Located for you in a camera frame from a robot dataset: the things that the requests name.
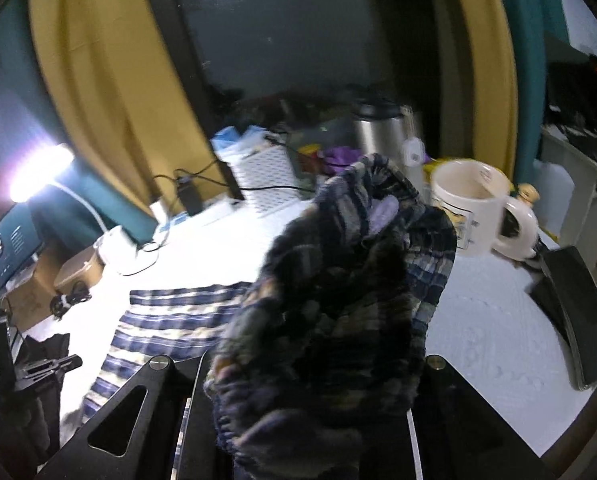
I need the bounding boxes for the black coiled cable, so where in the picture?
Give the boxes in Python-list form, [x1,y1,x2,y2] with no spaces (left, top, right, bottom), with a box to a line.
[49,282,92,321]

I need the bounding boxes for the black power adapter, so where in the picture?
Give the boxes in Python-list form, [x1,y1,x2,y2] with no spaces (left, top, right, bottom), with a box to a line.
[176,178,203,217]

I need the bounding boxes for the small lit screen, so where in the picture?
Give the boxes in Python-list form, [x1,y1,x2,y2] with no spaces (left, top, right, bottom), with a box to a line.
[0,204,44,289]

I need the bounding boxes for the cardboard box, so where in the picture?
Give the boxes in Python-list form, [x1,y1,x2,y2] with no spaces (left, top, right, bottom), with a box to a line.
[1,246,104,332]

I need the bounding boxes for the black tablet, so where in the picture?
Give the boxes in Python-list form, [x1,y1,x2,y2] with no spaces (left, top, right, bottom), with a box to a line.
[530,246,597,390]

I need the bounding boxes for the white desk lamp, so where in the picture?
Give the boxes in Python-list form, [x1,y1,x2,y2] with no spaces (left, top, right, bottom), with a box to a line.
[9,142,154,273]

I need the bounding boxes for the teal curtain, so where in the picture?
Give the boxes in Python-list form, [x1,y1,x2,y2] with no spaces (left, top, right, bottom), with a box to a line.
[0,0,568,226]

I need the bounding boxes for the white charger plug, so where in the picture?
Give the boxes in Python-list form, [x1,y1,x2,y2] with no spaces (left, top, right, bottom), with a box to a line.
[150,197,170,228]

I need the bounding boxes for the cream bear mug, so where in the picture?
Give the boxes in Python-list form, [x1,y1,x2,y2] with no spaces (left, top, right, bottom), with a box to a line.
[431,159,539,261]

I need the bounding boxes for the purple cloth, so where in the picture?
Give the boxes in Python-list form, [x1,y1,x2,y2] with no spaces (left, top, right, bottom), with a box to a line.
[318,146,361,176]

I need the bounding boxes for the blue plaid pants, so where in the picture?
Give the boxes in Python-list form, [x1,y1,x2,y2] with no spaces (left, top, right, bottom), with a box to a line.
[84,154,457,479]

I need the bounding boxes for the black power cable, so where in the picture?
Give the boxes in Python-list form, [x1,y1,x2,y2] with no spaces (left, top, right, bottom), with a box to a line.
[120,159,315,276]

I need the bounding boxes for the yellow curtain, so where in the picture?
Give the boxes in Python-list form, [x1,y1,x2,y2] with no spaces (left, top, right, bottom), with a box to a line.
[29,0,517,208]

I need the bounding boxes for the white shelf unit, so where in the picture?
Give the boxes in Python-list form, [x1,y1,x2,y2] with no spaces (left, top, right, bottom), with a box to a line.
[534,125,597,270]

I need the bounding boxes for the white plastic basket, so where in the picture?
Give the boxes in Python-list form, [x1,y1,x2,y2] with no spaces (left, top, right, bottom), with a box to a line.
[230,145,304,217]

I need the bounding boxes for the blue plastic bag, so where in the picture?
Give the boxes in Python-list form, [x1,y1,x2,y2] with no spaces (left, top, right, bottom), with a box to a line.
[210,126,268,160]

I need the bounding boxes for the white power strip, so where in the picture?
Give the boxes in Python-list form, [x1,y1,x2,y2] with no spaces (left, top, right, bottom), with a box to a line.
[153,196,245,243]

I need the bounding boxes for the stainless steel tumbler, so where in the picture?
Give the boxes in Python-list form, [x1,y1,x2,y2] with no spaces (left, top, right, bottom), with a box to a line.
[352,96,425,194]

